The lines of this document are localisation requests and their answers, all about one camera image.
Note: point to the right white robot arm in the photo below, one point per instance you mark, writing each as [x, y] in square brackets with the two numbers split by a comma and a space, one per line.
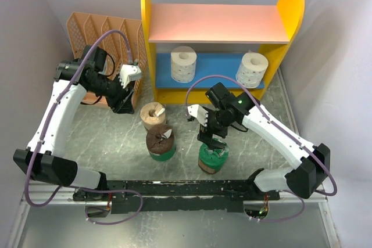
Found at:
[308, 164]

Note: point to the beige wrapped paper roll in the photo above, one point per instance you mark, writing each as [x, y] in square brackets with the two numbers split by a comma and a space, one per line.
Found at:
[153, 114]

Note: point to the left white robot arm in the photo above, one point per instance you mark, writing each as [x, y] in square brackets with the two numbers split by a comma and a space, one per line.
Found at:
[44, 157]

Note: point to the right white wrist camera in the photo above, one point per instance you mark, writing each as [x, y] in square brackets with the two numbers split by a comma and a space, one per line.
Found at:
[197, 112]

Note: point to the brown green wrapped paper roll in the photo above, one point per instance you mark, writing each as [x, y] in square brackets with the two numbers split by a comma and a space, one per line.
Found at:
[160, 142]

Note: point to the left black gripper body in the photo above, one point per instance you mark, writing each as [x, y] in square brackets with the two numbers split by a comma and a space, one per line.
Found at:
[113, 90]

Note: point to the orange plastic file organizer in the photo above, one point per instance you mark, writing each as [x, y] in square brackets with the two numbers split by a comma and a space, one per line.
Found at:
[84, 29]

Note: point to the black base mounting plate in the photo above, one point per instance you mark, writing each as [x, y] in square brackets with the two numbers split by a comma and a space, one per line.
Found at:
[193, 195]

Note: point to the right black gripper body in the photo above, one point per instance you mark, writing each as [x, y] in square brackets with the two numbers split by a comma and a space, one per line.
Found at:
[217, 125]

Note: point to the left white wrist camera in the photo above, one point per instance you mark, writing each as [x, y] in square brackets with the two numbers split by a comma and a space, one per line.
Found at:
[129, 73]

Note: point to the white dotted toilet paper roll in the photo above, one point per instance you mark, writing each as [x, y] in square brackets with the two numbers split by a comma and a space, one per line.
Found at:
[183, 64]

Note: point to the white floral toilet paper roll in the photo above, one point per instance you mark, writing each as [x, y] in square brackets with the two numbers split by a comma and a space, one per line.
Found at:
[251, 70]

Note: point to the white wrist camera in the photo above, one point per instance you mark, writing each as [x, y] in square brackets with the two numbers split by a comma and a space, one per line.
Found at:
[197, 112]
[129, 73]

